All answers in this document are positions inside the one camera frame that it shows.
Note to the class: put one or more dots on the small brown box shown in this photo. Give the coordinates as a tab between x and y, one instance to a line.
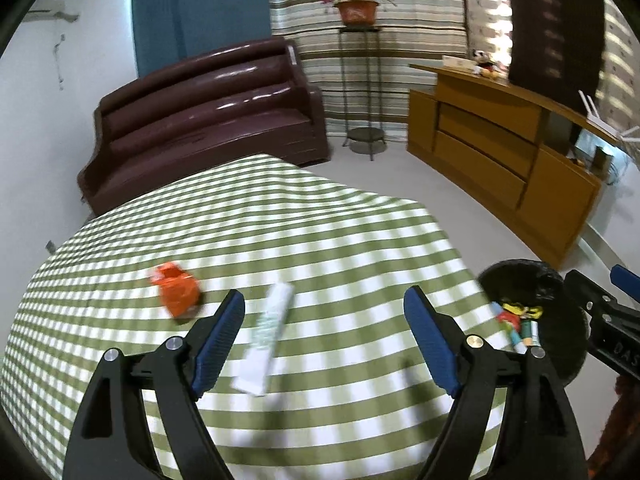
602	160

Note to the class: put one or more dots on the black trash bin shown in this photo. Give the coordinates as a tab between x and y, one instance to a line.
560	345

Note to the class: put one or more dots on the trash items in bin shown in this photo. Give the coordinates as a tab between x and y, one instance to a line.
510	317

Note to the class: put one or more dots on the orange snack packet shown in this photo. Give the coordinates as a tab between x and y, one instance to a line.
177	292

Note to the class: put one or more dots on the flat white box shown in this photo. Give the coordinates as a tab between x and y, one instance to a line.
457	62

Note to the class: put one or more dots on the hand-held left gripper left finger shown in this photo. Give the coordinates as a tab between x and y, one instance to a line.
220	340

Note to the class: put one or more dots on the dark brown clothing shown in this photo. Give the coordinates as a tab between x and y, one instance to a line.
620	430

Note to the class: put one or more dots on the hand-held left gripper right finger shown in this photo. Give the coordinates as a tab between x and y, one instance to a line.
430	340

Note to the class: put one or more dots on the wooden cabinet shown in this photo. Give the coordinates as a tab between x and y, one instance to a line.
475	160

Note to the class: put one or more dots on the blue curtain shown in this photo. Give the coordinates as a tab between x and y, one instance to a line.
200	5

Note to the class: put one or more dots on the potted plant in orange pot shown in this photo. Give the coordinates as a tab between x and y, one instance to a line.
356	12

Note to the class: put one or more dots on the dark brown leather sofa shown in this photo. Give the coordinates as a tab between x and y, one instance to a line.
200	110

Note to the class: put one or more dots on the black metal plant stand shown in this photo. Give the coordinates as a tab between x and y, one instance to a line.
366	135

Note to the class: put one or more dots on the striped beige curtain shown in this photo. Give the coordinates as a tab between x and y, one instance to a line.
415	20

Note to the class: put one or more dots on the dark curtain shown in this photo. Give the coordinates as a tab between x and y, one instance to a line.
550	20

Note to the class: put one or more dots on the green white checked tablecloth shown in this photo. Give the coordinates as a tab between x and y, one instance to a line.
300	220

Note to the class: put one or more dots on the long white green packet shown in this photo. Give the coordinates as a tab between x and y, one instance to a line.
262	340

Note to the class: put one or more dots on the white router with antennas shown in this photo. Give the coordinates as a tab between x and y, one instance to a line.
605	127

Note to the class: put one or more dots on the mouse plush toy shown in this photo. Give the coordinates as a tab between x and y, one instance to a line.
482	57

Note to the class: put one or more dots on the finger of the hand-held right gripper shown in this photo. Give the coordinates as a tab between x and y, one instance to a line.
627	282
587	290

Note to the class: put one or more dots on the small white teal packet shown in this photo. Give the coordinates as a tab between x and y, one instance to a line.
527	335

